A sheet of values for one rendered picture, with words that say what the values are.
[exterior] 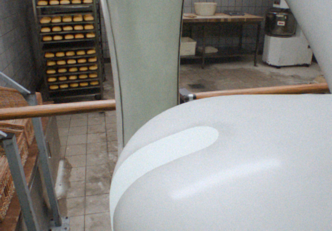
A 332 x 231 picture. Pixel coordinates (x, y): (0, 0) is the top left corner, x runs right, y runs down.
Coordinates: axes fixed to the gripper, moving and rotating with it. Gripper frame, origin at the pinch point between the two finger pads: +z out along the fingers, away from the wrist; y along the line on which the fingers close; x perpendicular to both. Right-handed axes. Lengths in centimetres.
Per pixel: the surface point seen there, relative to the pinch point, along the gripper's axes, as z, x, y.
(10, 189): 48, -66, 57
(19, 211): 36, -61, 61
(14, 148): 35, -55, 29
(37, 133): 83, -57, 47
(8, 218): 32, -64, 61
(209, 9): 439, 180, 14
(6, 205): 38, -66, 58
